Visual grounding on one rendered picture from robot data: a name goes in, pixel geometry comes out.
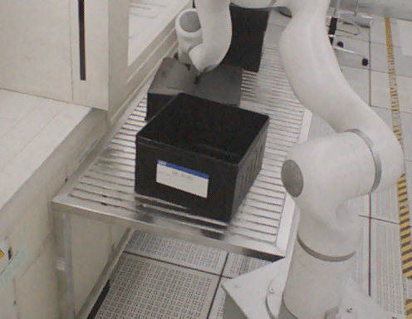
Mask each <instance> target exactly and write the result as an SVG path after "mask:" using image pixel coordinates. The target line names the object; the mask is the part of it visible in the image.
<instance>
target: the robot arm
mask: <svg viewBox="0 0 412 319"><path fill-rule="evenodd" d="M330 1H331V0H194V3H195V7H196V8H187V9H185V10H183V11H182V12H181V13H180V14H179V15H178V17H177V19H176V29H177V33H178V38H179V51H178V52H175V53H174V55H173V58H174V59H178V60H179V61H180V62H182V63H184V64H185V65H186V67H188V71H190V68H191V65H194V66H195V67H196V69H197V70H198V71H201V72H202V73H205V72H208V71H212V70H213V69H215V68H216V67H217V66H218V65H219V63H220V62H221V61H222V59H223V58H224V57H225V54H226V52H227V50H228V48H229V45H230V42H231V36H232V27H231V19H230V14H229V7H228V6H229V3H230V2H233V3H234V4H236V5H239V6H241V7H262V8H266V7H286V8H287V9H288V10H289V11H290V13H291V14H292V20H291V21H290V22H289V23H288V24H287V26H286V27H285V29H284V30H283V32H282V34H281V36H280V38H279V40H278V44H277V52H278V56H279V60H280V62H281V65H282V66H283V69H284V71H285V74H286V76H287V79H288V82H289V84H290V86H291V88H292V91H293V93H294V95H295V96H296V98H297V99H298V100H299V101H300V102H301V103H302V105H303V106H304V107H306V108H307V109H308V110H309V111H310V112H312V113H314V114H315V115H317V116H319V117H321V118H322V119H324V120H325V122H326V123H328V124H329V125H330V126H331V127H332V128H333V130H334V131H335V132H336V134H335V135H328V136H322V137H318V138H315V139H311V140H306V141H303V142H301V143H300V144H298V145H295V146H294V147H293V148H291V150H290V151H289V152H288V153H287V156H286V158H285V159H284V162H283V164H282V171H281V178H282V183H283V185H284V187H285V189H286V191H287V192H288V194H289V195H290V197H291V198H292V200H293V201H294V202H295V204H296V205H297V207H298V208H299V209H300V213H301V218H300V223H299V226H298V230H297V238H296V242H295V246H294V249H293V252H292V256H291V261H290V264H289V268H288V271H286V272H283V273H281V274H279V275H277V276H276V277H275V278H273V281H272V282H271V283H270V285H269V287H268V290H267V296H266V299H267V309H268V310H269V312H270V315H271V316H272V318H273V319H354V317H355V306H354V302H353V301H352V298H351V296H350V294H349V292H348V291H347V290H346V289H345V288H346V283H347V280H348V277H349V274H350V271H351V266H352V263H353V260H354V257H355V254H356V252H357V248H358V246H359V242H360V239H361V230H362V225H361V219H360V216H359V214H358V213H357V212H356V211H355V210H354V209H353V208H352V207H351V206H349V205H347V204H344V202H345V201H348V200H351V199H353V198H357V197H360V196H363V195H367V194H373V193H376V192H380V191H382V190H384V189H388V188H389V187H390V186H391V185H393V184H394V183H395V182H396V181H397V180H398V178H399V177H400V176H401V173H402V171H403V168H404V156H403V153H402V149H401V147H400V144H399V142H398V140H397V139H396V137H395V135H394V134H393V133H392V131H391V130H390V129H389V127H388V126H387V125H386V124H385V123H384V121H383V120H382V119H381V118H380V117H379V116H378V115H377V114H376V113H375V112H374V111H373V110H372V109H371V108H370V107H369V106H368V105H367V104H366V103H365V102H364V101H363V100H362V99H361V98H360V97H359V96H358V95H357V94H356V93H355V92H354V91H353V89H352V88H351V87H350V86H349V84H348V83H347V81H346V79H345V77H344V75H343V73H342V71H341V69H340V67H339V64H338V61H337V59H336V55H334V53H333V51H332V48H331V44H330V43H329V38H328V36H327V33H326V13H327V9H328V7H329V4H330Z"/></svg>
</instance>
